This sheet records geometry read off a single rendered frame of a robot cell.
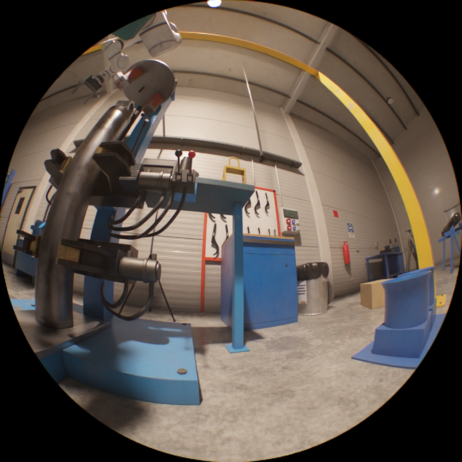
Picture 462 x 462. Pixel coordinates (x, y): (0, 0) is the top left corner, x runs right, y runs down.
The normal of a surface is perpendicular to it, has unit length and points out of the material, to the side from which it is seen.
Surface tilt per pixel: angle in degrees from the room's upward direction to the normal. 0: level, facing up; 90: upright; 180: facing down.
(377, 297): 90
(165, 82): 180
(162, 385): 90
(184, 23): 174
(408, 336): 90
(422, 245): 90
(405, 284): 117
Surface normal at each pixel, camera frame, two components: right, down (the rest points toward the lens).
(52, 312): 0.81, -0.19
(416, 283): -0.51, 0.18
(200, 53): 0.03, 0.90
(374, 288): -0.44, -0.29
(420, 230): -0.97, -0.08
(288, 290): 0.25, -0.32
